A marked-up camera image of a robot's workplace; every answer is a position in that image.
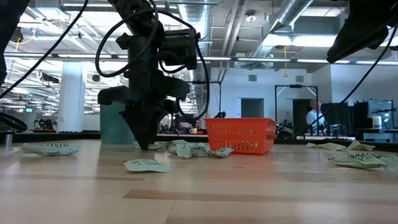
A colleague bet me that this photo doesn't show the white pillar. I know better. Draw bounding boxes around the white pillar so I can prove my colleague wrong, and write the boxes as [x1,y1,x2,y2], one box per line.
[57,61,87,133]

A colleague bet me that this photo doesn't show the packets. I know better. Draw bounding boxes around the packets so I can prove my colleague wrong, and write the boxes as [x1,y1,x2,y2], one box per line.
[174,142,213,159]
[328,152,387,170]

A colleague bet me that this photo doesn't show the thick black curved cable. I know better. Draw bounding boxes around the thick black curved cable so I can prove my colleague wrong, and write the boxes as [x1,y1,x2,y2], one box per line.
[0,111,29,133]

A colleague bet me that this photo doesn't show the grey cabinet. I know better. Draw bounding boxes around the grey cabinet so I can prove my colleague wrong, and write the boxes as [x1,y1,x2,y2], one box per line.
[354,99,396,142]

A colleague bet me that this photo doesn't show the teal cup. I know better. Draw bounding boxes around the teal cup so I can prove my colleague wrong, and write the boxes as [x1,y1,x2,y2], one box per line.
[99,102,136,145]

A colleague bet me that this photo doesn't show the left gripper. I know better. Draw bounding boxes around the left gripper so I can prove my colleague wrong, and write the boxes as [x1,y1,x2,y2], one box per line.
[98,30,190,151]

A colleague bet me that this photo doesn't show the person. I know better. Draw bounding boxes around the person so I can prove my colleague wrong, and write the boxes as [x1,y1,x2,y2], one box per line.
[193,119,205,134]
[306,99,326,136]

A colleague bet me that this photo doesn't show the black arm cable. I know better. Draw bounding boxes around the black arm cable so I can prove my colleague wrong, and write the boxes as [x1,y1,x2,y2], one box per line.
[294,27,398,138]
[0,0,90,98]

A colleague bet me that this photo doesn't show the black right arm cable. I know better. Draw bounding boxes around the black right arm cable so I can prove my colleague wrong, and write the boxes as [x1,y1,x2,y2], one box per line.
[294,27,398,138]

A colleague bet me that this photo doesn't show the small silver post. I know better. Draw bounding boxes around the small silver post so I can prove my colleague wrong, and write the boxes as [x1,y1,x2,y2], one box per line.
[4,131,14,151]

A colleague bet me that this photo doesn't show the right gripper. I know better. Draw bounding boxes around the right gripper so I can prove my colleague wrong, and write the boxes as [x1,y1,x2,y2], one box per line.
[326,0,398,64]

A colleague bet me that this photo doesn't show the orange plastic basket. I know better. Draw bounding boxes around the orange plastic basket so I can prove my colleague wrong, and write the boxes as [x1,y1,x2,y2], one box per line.
[205,117,277,156]

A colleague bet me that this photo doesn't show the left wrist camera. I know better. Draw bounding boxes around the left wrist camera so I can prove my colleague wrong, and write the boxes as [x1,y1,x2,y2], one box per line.
[158,29,200,71]

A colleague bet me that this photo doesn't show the black stand frame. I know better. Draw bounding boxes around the black stand frame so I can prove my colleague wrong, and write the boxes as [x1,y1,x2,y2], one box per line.
[186,80,223,119]
[275,84,319,121]

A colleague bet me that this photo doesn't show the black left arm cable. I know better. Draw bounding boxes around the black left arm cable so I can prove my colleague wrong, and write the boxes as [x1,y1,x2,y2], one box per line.
[0,0,90,98]

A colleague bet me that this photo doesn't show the black left camera cable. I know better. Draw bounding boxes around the black left camera cable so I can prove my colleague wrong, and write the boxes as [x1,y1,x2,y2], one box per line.
[95,0,211,121]

